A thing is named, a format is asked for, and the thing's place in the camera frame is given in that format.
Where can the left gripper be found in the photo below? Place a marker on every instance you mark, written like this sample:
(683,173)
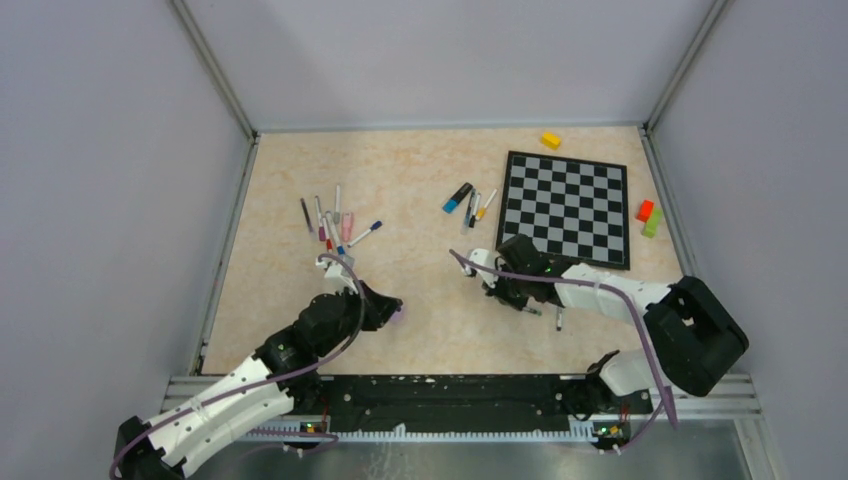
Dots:
(378,309)

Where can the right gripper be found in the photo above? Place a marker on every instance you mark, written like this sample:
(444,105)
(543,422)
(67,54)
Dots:
(498,293)

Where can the black marker blue cap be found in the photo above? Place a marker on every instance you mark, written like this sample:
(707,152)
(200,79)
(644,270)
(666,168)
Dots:
(457,198)

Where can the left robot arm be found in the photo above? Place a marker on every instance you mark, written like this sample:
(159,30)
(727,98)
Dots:
(280,375)

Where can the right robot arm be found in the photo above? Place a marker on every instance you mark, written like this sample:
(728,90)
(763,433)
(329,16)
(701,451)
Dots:
(689,340)

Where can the white pen grey cap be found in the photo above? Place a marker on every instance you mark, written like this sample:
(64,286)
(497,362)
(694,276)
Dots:
(337,211)

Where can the black white chessboard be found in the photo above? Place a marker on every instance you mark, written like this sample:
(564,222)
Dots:
(571,208)

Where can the green curved block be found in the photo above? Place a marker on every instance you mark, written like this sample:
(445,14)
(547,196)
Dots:
(652,223)

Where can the red block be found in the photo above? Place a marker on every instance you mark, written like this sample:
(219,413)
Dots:
(645,210)

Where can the yellow block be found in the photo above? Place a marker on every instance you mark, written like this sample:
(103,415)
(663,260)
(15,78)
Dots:
(550,140)

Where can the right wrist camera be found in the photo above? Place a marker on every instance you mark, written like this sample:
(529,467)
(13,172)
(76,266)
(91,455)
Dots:
(483,266)

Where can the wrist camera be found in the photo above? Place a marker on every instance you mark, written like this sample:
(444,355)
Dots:
(336,278)
(483,266)

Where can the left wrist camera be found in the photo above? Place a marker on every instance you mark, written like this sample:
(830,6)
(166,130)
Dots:
(336,278)

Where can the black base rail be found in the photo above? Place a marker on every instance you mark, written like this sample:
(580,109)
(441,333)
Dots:
(521,403)

